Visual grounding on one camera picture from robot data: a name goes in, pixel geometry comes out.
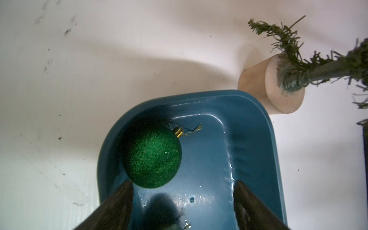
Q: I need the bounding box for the wooden tree base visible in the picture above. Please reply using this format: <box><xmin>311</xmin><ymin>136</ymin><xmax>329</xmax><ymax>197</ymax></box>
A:
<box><xmin>237</xmin><ymin>54</ymin><xmax>305</xmax><ymax>115</ymax></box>

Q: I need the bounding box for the green glitter ball ornament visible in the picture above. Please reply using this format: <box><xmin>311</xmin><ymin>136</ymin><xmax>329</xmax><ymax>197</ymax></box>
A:
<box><xmin>123</xmin><ymin>122</ymin><xmax>203</xmax><ymax>189</ymax></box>

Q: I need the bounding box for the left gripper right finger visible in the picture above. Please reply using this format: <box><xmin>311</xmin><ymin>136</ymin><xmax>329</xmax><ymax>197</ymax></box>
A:
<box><xmin>233</xmin><ymin>180</ymin><xmax>289</xmax><ymax>230</ymax></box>

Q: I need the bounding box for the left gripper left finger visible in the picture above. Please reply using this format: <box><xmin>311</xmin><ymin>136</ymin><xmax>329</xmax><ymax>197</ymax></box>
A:
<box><xmin>75</xmin><ymin>180</ymin><xmax>134</xmax><ymax>230</ymax></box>

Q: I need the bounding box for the small green christmas tree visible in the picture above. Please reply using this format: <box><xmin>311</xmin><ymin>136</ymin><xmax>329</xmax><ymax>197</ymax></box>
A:
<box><xmin>248</xmin><ymin>19</ymin><xmax>368</xmax><ymax>93</ymax></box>

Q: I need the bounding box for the teal plastic tray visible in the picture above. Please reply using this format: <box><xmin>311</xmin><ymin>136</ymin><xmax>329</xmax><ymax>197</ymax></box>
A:
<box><xmin>97</xmin><ymin>90</ymin><xmax>287</xmax><ymax>230</ymax></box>

